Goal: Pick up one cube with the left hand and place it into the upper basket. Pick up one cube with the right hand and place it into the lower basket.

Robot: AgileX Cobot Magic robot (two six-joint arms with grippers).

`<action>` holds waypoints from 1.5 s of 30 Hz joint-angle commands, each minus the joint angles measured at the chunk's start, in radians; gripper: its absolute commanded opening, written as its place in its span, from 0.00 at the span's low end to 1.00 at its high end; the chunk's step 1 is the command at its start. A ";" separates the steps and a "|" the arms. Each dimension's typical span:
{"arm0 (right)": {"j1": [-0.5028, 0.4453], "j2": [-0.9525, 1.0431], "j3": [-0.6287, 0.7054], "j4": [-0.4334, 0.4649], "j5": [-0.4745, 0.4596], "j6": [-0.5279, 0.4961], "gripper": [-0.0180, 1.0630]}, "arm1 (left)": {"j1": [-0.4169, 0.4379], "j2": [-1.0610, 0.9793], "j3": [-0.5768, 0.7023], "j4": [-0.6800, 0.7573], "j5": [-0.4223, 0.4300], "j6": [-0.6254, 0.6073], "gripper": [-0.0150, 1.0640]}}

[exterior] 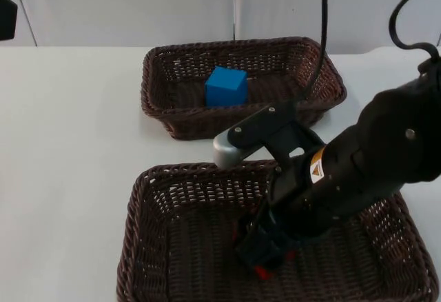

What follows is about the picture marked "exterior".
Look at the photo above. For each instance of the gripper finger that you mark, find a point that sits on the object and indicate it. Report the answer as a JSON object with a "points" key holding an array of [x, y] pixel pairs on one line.
{"points": [[265, 250], [253, 221]]}

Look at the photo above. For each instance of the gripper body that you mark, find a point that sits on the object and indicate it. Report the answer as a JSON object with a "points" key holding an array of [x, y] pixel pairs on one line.
{"points": [[296, 198]]}

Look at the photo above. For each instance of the red cube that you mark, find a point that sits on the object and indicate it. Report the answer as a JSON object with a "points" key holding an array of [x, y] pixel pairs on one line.
{"points": [[265, 272]]}

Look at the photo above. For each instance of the dark brown wicker basket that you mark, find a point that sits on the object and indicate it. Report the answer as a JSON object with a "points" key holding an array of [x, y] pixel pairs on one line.
{"points": [[186, 247], [158, 74]]}

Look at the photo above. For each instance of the blue cube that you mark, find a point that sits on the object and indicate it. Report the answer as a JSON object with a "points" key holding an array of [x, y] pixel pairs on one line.
{"points": [[225, 90]]}

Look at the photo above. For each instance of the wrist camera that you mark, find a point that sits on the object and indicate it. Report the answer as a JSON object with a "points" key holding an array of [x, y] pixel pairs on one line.
{"points": [[248, 136]]}

